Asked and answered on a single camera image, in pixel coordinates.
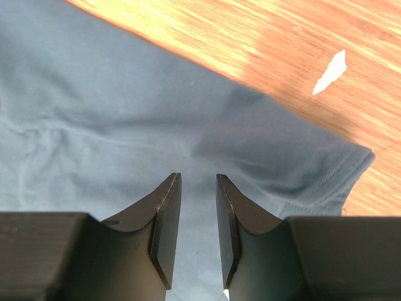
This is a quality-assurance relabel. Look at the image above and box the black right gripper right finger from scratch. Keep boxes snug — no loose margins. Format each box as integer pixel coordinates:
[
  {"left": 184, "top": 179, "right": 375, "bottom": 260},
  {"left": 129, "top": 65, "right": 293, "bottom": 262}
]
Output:
[{"left": 216, "top": 174, "right": 309, "bottom": 300}]

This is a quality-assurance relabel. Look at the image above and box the teal blue t-shirt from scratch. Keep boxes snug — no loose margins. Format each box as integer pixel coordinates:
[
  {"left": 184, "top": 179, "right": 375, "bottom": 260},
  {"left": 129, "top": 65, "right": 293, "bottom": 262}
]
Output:
[{"left": 1, "top": 1, "right": 375, "bottom": 300}]

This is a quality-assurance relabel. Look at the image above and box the white paper scrap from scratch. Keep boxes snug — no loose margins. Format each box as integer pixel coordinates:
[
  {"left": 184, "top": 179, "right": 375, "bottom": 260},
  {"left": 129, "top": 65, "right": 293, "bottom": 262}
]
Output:
[{"left": 312, "top": 50, "right": 347, "bottom": 95}]

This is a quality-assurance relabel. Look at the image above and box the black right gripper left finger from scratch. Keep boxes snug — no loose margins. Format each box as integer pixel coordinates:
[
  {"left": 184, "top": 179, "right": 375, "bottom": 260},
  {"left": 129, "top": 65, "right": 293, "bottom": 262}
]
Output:
[{"left": 62, "top": 173, "right": 182, "bottom": 300}]

